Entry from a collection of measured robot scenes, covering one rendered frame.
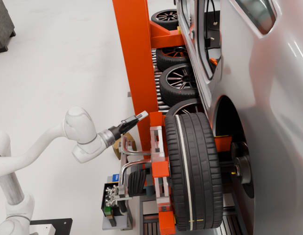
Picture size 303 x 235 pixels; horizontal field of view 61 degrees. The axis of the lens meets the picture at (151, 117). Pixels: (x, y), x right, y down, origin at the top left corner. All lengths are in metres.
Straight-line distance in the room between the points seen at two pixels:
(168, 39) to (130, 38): 2.16
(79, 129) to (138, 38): 0.60
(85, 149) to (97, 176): 1.50
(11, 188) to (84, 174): 1.11
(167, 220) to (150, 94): 0.76
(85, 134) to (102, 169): 1.61
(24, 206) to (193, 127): 1.24
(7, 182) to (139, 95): 0.95
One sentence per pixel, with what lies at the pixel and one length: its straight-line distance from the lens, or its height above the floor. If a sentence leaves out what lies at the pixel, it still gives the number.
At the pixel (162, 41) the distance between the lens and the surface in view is 3.59.
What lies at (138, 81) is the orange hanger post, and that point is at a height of 1.25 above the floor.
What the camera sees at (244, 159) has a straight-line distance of 1.56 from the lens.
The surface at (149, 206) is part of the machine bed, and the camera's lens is 2.35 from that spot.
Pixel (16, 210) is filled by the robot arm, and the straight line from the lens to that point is 2.00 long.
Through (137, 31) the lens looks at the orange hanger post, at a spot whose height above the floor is 1.57.
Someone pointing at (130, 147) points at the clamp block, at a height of 0.94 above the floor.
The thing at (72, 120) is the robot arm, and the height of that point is 1.40.
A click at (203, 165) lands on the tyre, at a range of 1.25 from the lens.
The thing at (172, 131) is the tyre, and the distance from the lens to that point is 1.33.
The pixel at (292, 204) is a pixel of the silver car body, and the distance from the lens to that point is 0.87.
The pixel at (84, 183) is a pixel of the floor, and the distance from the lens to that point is 2.75.
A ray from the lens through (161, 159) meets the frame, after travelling 1.29.
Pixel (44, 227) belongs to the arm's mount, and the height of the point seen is 0.39.
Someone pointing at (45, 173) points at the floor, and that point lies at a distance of 3.02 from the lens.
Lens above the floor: 2.10
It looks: 40 degrees down
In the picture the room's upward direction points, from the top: 8 degrees counter-clockwise
